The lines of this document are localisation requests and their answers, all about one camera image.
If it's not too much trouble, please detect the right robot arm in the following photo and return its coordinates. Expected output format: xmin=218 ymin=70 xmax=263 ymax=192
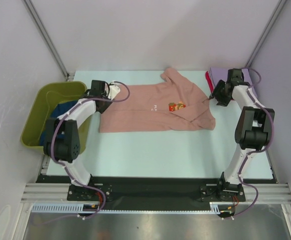
xmin=209 ymin=68 xmax=275 ymax=201

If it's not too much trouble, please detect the folded red t shirt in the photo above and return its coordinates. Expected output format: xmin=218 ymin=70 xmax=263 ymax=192
xmin=205 ymin=70 xmax=236 ymax=102

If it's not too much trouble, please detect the pink printed t shirt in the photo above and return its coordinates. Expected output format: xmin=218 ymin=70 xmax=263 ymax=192
xmin=99 ymin=68 xmax=216 ymax=133

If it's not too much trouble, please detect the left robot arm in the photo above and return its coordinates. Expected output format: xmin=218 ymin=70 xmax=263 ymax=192
xmin=43 ymin=80 xmax=115 ymax=200

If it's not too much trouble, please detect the aluminium front rail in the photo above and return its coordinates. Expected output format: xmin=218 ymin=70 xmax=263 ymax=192
xmin=21 ymin=183 xmax=291 ymax=204

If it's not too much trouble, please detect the folded purple t shirt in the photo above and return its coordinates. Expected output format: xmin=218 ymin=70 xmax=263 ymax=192
xmin=205 ymin=67 xmax=253 ymax=94

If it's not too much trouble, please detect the aluminium frame post left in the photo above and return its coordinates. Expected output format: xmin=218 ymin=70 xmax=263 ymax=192
xmin=22 ymin=0 xmax=69 ymax=81

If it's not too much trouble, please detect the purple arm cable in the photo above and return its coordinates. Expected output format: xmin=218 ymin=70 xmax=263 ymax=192
xmin=217 ymin=67 xmax=275 ymax=221
xmin=31 ymin=80 xmax=131 ymax=225

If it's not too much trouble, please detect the aluminium frame post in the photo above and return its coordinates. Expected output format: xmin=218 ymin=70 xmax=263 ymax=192
xmin=245 ymin=0 xmax=289 ymax=68
xmin=22 ymin=0 xmax=69 ymax=81

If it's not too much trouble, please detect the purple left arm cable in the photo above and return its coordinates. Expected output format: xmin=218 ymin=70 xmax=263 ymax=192
xmin=31 ymin=80 xmax=131 ymax=225

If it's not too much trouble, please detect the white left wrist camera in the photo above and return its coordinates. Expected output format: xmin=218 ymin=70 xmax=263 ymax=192
xmin=107 ymin=81 xmax=121 ymax=100

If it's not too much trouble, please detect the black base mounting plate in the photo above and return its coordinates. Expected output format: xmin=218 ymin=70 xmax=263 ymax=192
xmin=35 ymin=174 xmax=278 ymax=204

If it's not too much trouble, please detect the aluminium frame post right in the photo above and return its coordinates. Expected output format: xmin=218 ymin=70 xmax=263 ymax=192
xmin=245 ymin=0 xmax=289 ymax=68

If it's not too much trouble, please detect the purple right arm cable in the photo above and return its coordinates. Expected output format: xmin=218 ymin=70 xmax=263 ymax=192
xmin=217 ymin=67 xmax=275 ymax=221

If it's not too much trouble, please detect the white slotted cable duct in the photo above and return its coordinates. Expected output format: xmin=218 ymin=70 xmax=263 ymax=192
xmin=31 ymin=201 xmax=236 ymax=214

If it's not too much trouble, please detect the olive green plastic bin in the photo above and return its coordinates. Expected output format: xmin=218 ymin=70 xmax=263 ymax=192
xmin=20 ymin=81 xmax=87 ymax=154

